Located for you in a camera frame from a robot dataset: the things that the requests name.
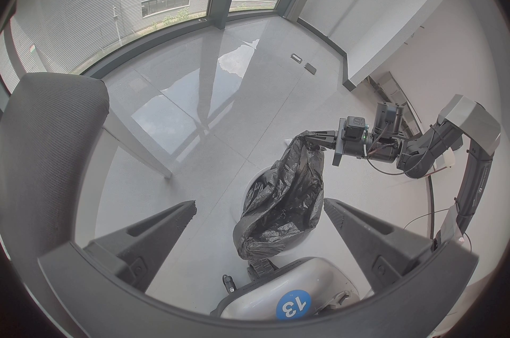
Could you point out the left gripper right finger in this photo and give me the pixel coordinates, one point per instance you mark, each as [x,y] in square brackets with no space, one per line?
[370,244]

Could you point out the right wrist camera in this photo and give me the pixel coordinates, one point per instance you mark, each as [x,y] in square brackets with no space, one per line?
[354,127]

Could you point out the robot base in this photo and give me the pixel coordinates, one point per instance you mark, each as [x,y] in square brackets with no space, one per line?
[279,296]

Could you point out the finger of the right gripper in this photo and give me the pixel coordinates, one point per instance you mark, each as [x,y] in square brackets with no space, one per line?
[328,134]
[330,146]

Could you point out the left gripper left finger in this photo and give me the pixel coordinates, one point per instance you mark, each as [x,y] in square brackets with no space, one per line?
[155,240]

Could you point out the metal frame table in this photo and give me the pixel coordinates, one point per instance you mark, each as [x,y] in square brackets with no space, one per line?
[392,89]

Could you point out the black plastic bag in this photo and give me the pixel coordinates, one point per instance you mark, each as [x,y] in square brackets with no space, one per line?
[279,201]

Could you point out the white trash bin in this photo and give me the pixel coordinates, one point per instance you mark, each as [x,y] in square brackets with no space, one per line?
[255,185]

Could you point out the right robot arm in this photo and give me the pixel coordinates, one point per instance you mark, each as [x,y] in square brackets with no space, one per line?
[430,145]

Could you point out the grey chair with white legs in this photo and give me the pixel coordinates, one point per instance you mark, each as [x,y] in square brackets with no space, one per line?
[51,145]

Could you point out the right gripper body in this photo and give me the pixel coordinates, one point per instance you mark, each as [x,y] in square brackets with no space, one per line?
[354,149]

